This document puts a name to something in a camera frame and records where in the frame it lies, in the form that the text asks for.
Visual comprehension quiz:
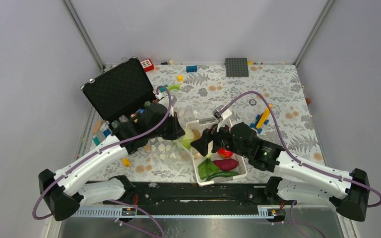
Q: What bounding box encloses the white perforated plastic basket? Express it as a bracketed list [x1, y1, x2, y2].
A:
[185, 118, 248, 187]

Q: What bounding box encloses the red tomato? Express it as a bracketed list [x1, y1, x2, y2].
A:
[217, 148, 234, 158]

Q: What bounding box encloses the blue lego brick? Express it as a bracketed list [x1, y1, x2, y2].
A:
[186, 65, 197, 73]

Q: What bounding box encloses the clear zip top bag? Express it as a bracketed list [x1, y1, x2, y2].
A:
[142, 105, 201, 162]

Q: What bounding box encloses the red white toy block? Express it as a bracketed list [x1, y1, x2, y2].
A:
[140, 59, 155, 72]

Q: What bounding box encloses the brown potato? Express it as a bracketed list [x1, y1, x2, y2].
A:
[192, 129, 201, 140]

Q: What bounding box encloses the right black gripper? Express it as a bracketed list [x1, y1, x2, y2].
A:
[190, 119, 251, 158]

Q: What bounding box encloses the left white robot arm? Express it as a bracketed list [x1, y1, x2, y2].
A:
[32, 104, 185, 221]

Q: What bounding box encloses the yellow blue toy vehicle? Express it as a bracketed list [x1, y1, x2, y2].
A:
[249, 108, 270, 134]

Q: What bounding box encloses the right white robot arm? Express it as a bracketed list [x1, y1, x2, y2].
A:
[191, 122, 369, 222]

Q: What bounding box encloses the white radish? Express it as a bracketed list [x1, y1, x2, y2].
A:
[204, 143, 213, 159]

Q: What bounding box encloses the grey lego baseplate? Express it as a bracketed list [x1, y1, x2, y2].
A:
[224, 58, 249, 77]

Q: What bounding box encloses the teal block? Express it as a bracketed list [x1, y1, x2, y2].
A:
[157, 85, 167, 93]

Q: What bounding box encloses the yellow small toy piece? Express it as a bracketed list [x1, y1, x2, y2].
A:
[122, 158, 131, 167]

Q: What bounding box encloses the green curved block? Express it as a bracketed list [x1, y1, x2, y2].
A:
[167, 84, 181, 91]

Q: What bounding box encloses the green chili pepper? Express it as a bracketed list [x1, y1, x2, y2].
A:
[206, 171, 239, 181]

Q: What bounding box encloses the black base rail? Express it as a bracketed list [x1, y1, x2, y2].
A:
[119, 182, 292, 216]

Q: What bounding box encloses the green cabbage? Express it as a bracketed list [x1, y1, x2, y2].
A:
[179, 128, 195, 150]

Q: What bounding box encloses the green leafy vegetable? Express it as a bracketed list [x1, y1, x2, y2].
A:
[197, 159, 220, 180]

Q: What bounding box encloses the purple sweet potato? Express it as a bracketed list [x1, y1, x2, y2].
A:
[213, 158, 239, 171]

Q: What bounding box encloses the black open case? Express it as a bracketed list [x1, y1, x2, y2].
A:
[81, 57, 156, 122]

